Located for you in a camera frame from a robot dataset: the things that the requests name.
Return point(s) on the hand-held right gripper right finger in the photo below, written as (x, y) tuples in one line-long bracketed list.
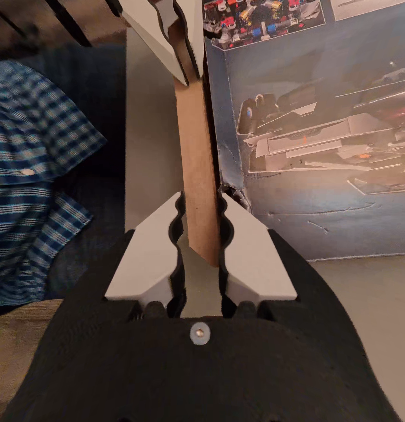
[(255, 263)]

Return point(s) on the dark blue cloth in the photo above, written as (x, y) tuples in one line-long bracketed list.
[(90, 82)]

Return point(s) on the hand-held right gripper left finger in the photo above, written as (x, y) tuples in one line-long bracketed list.
[(146, 260)]

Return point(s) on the blue printed cardboard lego box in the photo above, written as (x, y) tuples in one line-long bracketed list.
[(321, 164)]

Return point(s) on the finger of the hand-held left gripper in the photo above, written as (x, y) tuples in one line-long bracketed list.
[(146, 23), (194, 29)]

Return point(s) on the black furniture frame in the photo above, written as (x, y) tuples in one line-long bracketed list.
[(70, 23)]

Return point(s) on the blue checked shirt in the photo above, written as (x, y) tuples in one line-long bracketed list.
[(34, 148)]

